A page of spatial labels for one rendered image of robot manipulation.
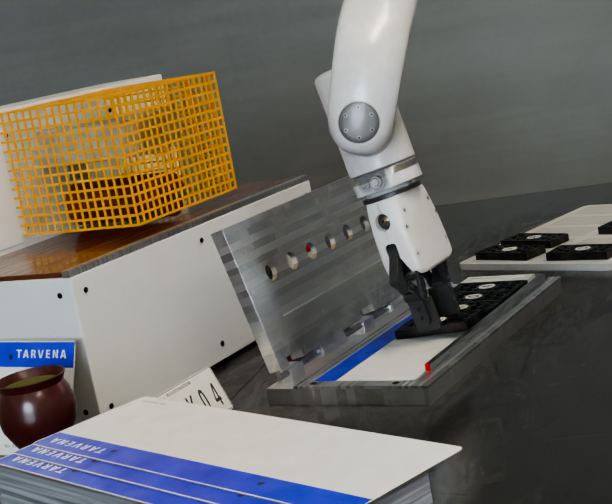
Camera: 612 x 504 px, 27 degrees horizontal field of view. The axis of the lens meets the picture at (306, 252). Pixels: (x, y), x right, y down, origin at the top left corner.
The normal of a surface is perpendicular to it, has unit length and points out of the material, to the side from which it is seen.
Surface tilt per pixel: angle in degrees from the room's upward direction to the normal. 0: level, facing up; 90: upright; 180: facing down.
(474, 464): 0
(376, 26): 50
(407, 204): 73
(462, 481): 0
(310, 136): 90
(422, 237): 78
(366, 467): 0
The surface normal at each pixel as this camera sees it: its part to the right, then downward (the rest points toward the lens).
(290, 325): 0.78, -0.30
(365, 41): -0.09, -0.33
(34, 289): -0.49, 0.25
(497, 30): -0.27, 0.23
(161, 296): 0.85, -0.06
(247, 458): -0.18, -0.97
